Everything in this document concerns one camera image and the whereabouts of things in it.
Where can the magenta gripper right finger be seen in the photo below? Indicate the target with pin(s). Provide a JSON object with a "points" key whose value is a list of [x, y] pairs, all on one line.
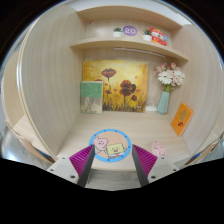
{"points": [[144, 162]]}

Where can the pink and white flower bouquet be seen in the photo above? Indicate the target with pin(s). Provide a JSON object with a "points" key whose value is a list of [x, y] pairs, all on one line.
{"points": [[170, 76]]}

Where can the small white device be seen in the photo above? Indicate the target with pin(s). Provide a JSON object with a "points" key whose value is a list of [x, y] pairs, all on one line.
{"points": [[150, 106]]}

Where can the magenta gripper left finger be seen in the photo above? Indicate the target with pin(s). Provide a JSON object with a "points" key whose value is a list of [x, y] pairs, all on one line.
{"points": [[82, 162]]}

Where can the round cartoon mouse pad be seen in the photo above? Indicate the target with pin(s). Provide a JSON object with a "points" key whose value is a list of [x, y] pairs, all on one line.
{"points": [[111, 145]]}

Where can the pink pig-shaped mouse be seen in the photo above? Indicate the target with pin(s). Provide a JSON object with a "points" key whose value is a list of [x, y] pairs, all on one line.
{"points": [[158, 149]]}

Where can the purple round number sign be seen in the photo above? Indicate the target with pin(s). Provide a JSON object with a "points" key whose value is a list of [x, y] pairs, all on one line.
{"points": [[130, 30]]}

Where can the yellow poppy flower painting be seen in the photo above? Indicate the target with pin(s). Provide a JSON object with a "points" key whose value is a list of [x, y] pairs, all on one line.
{"points": [[124, 83]]}

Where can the small potted plant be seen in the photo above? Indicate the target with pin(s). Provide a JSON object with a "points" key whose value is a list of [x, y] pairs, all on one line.
{"points": [[117, 32], [147, 35]]}

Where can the right small potted plant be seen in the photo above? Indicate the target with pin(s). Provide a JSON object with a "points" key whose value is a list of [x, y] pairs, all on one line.
{"points": [[147, 35]]}

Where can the green and beige book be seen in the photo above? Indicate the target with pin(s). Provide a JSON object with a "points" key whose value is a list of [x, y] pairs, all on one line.
{"points": [[91, 97]]}

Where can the red lucky figurine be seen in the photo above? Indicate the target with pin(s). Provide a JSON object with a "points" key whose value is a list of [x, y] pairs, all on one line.
{"points": [[158, 36]]}

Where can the teal ribbed vase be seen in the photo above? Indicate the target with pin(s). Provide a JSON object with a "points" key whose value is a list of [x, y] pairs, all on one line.
{"points": [[162, 106]]}

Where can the left small potted plant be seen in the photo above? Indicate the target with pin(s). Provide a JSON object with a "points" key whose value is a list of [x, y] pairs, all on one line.
{"points": [[117, 32]]}

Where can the wooden wall shelf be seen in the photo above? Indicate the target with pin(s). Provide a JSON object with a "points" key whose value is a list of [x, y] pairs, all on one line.
{"points": [[138, 44]]}

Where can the orange card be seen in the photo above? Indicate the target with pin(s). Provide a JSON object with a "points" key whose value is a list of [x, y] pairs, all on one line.
{"points": [[182, 119]]}

